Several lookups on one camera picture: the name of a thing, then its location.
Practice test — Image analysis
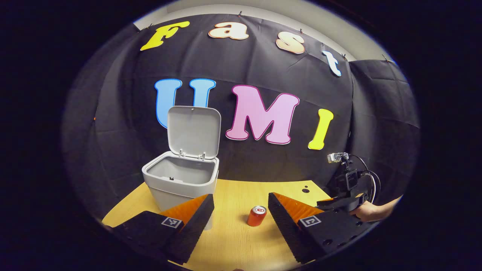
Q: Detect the black backdrop cloth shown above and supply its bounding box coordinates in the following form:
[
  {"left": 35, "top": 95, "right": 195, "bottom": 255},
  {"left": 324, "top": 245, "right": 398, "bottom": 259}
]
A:
[{"left": 62, "top": 14, "right": 420, "bottom": 222}]

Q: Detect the white desktop garbage bin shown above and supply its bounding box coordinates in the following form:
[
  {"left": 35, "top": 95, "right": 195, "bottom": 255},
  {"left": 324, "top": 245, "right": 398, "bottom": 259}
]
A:
[{"left": 142, "top": 106, "right": 222, "bottom": 231}]

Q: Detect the red pop can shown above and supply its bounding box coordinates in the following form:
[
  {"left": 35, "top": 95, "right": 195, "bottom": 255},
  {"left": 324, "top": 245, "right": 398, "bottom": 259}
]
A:
[{"left": 247, "top": 206, "right": 268, "bottom": 227}]

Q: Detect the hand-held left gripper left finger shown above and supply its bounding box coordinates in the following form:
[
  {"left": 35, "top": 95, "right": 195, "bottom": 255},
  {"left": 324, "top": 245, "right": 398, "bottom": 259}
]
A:
[{"left": 111, "top": 194, "right": 215, "bottom": 265}]

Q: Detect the wooden desktop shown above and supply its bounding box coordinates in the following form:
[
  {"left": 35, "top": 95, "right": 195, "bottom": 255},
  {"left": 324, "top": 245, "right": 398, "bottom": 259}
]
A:
[{"left": 102, "top": 179, "right": 334, "bottom": 271}]

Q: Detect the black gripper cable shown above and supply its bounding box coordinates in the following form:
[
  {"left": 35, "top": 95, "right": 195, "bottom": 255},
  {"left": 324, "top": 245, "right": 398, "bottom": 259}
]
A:
[{"left": 352, "top": 154, "right": 381, "bottom": 204}]

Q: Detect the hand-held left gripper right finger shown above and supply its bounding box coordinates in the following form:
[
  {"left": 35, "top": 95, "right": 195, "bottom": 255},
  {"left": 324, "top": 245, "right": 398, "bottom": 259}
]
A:
[{"left": 268, "top": 192, "right": 377, "bottom": 264}]

